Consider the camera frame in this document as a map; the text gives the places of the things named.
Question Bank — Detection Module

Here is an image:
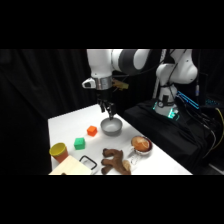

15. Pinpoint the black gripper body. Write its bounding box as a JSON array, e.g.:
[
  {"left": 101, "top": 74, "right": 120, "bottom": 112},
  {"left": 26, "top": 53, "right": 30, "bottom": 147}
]
[{"left": 96, "top": 87, "right": 116, "bottom": 107}]

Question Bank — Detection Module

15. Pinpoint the brown plush dog toy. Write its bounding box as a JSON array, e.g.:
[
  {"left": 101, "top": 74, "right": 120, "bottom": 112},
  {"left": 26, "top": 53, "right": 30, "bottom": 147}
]
[{"left": 100, "top": 147, "right": 133, "bottom": 176}]

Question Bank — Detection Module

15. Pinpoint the grey bowl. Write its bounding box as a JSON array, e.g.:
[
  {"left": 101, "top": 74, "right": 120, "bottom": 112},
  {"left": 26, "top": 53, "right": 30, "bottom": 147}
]
[{"left": 100, "top": 118, "right": 124, "bottom": 137}]

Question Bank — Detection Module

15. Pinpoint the dark metal bowl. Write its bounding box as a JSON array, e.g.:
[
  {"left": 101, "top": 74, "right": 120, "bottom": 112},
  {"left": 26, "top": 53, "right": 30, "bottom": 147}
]
[{"left": 130, "top": 135, "right": 153, "bottom": 157}]

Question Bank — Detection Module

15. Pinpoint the yellow tag on wrist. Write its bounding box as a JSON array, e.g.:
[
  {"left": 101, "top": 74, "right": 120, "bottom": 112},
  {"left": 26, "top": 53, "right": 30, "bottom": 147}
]
[{"left": 112, "top": 79, "right": 130, "bottom": 91}]

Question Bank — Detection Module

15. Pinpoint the orange cube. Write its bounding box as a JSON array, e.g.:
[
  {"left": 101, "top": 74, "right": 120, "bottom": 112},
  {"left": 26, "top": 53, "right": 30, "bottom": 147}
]
[{"left": 86, "top": 125, "right": 98, "bottom": 137}]

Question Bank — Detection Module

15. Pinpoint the green cube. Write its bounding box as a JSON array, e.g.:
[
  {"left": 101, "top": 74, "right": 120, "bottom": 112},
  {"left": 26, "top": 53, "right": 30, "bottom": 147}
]
[{"left": 73, "top": 137, "right": 87, "bottom": 151}]

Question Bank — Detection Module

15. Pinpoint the orange food toy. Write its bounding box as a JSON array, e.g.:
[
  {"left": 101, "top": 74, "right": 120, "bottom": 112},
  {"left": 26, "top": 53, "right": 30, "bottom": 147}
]
[{"left": 132, "top": 136, "right": 150, "bottom": 151}]

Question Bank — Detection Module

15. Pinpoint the clear glass piece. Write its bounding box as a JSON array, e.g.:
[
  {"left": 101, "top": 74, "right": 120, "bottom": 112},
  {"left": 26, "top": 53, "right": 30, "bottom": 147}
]
[{"left": 127, "top": 151, "right": 142, "bottom": 167}]

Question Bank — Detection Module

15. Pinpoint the green base light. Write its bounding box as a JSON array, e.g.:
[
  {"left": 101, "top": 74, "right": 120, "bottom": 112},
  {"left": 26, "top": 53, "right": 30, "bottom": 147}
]
[{"left": 152, "top": 101, "right": 181, "bottom": 122}]

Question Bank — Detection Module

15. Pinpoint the black cloth-covered robot stand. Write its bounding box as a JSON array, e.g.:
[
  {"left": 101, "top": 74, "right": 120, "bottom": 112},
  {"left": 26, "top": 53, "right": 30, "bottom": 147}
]
[{"left": 122, "top": 99, "right": 224, "bottom": 175}]

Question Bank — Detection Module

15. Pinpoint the yellow and orange cup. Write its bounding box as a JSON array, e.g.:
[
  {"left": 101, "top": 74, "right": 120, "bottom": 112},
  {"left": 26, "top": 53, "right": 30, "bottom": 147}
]
[{"left": 49, "top": 142, "right": 70, "bottom": 164}]

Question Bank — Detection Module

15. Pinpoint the black curtain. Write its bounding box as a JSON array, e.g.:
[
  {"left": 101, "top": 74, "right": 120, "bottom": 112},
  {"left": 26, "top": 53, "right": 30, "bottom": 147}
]
[{"left": 0, "top": 49, "right": 224, "bottom": 176}]

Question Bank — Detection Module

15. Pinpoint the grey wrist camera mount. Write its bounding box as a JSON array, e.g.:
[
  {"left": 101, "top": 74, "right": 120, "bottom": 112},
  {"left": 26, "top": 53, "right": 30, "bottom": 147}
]
[{"left": 81, "top": 77, "right": 98, "bottom": 90}]

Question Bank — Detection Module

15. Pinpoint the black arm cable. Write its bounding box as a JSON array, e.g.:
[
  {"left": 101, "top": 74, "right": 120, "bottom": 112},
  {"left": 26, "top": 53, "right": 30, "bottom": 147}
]
[{"left": 119, "top": 49, "right": 190, "bottom": 101}]

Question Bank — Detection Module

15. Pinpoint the blue lit cable strip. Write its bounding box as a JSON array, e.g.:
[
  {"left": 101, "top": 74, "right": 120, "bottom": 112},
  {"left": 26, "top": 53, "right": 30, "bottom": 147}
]
[{"left": 175, "top": 90, "right": 201, "bottom": 110}]

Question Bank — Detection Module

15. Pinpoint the yellow cable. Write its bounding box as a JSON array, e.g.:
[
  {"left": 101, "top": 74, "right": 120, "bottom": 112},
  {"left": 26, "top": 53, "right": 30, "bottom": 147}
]
[{"left": 203, "top": 107, "right": 224, "bottom": 158}]

